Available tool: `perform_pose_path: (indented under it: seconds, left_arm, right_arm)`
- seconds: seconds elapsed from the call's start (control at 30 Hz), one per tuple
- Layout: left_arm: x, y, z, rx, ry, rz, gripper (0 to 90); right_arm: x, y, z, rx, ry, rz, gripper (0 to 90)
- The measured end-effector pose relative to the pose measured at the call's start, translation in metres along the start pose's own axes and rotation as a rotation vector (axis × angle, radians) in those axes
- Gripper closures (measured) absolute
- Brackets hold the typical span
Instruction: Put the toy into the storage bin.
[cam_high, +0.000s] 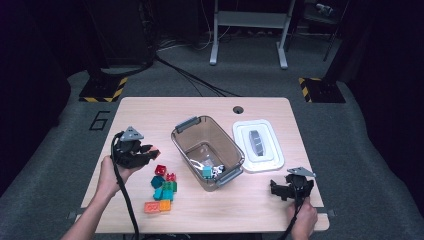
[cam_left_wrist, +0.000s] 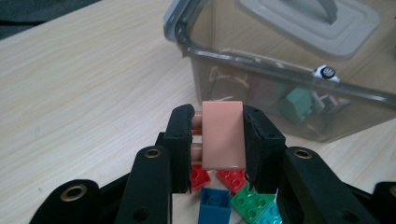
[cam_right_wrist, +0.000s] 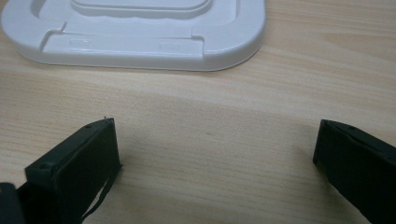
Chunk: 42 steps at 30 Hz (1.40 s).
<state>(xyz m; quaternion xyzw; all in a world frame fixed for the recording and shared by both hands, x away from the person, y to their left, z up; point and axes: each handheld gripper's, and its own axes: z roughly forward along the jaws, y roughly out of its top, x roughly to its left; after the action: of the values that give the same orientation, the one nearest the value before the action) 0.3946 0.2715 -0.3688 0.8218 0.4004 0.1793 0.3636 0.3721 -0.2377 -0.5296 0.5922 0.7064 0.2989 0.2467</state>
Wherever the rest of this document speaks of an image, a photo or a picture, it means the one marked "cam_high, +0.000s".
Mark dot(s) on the person's left hand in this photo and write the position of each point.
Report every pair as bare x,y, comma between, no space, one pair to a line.
110,180

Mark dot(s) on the orange toy block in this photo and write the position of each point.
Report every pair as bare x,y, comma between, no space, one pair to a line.
165,205

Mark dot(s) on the black striped stand base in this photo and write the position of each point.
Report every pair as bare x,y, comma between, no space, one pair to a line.
325,91
100,90

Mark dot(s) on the black cabinet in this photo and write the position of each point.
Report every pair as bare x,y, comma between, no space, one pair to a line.
120,30

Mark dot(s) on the white metal desk frame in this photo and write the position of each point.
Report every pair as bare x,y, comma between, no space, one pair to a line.
250,19

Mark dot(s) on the person's right hand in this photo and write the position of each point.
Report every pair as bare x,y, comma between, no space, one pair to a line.
305,220

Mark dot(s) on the grey transparent storage box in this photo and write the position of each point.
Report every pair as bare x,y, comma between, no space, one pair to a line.
213,140

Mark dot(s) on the dark teal toy block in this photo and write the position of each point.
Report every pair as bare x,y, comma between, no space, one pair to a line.
156,182

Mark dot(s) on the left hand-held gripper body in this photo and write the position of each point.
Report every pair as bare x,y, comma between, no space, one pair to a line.
128,155

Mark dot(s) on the green toy block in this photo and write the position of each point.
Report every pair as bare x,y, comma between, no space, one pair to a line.
169,186

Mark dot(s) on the small red toy block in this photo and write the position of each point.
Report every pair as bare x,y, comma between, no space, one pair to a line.
170,177

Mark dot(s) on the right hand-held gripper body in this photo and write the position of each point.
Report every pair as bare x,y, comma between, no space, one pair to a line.
300,186

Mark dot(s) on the grey device on shelf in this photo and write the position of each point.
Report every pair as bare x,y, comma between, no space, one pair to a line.
325,8

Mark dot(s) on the grey table edge bracket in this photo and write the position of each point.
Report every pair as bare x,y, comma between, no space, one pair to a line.
330,212
72,215

